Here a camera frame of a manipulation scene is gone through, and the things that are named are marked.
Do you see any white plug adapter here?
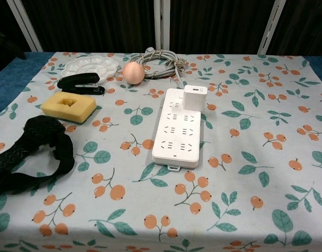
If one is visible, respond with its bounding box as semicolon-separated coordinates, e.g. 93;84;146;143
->
182;85;208;112

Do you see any white power strip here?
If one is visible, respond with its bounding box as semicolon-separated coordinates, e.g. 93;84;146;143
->
151;88;203;173

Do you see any pink ball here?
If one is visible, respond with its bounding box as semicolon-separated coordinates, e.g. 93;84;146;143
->
122;61;145;85

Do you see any yellow sponge with hole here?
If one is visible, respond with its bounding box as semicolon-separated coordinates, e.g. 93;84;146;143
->
40;91;98;122

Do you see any floral fruit print tablecloth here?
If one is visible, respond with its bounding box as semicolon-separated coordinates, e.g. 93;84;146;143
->
0;51;322;252

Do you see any black stapler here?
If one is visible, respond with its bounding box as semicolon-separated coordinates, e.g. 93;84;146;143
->
57;72;106;96

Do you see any white flower paint palette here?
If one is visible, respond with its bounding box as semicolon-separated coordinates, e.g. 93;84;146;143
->
42;57;121;82

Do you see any blue table cover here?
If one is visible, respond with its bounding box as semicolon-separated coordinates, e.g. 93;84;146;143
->
0;51;56;119

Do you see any grey coiled power cable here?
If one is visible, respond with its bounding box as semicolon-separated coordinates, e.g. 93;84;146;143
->
138;46;193;90

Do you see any white slotted frame post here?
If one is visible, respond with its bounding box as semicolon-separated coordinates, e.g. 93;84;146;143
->
257;0;287;55
153;0;172;52
8;0;44;52

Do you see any black elastic strap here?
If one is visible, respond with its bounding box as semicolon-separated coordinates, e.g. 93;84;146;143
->
0;117;76;195

